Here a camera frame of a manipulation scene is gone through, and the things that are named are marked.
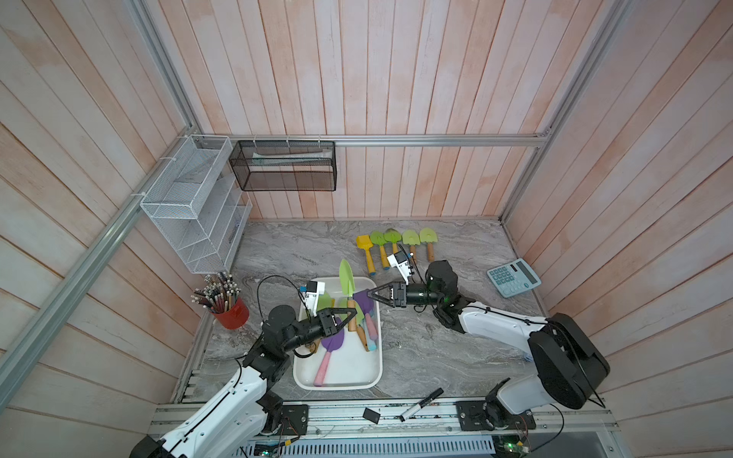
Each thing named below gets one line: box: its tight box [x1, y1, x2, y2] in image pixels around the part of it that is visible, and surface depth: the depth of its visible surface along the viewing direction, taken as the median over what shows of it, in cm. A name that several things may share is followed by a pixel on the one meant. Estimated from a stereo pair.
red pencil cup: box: [213, 297, 251, 331], surface depth 87 cm
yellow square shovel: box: [356, 234, 377, 276], surface depth 112 cm
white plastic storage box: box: [292, 276, 384, 392], surface depth 84 cm
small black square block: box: [362, 406, 381, 425], surface depth 76 cm
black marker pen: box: [398, 387, 445, 423], surface depth 77 cm
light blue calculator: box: [486, 257, 543, 298], surface depth 102 cm
